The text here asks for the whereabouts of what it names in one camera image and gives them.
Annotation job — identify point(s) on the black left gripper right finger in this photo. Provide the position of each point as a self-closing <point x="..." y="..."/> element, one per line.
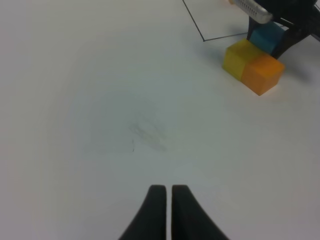
<point x="188" y="219"/>

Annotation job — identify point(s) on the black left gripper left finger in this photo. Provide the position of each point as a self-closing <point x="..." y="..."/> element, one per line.
<point x="150" y="222"/>

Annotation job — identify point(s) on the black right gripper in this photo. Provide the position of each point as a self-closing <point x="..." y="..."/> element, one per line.
<point x="301" y="17"/>

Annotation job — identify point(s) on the blue cube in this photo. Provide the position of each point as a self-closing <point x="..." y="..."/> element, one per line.
<point x="267" y="36"/>

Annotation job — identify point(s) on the yellow cube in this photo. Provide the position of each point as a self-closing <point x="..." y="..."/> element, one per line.
<point x="238" y="55"/>

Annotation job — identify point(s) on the loose orange cube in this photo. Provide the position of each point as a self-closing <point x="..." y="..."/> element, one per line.
<point x="262" y="74"/>

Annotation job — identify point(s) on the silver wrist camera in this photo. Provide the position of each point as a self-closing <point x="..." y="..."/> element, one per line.
<point x="254" y="10"/>

